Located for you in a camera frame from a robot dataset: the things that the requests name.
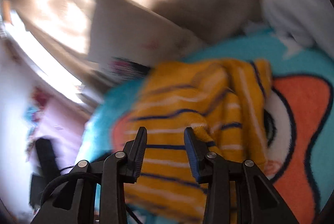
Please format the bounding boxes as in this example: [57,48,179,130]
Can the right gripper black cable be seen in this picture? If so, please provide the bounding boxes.
[40,165,105,208]

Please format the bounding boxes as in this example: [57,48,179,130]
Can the white floral butterfly pillow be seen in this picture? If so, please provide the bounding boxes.
[87,0,206,81]

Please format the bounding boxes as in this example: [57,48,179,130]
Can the yellow striped small shirt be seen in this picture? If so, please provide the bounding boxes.
[124,59,272,223]

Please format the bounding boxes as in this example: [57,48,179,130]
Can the light grey plush pillow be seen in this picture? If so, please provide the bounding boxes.
[262,0,333,57]

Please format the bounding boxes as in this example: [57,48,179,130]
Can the teal fleece cartoon blanket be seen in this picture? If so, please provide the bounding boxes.
[77,31,333,223]

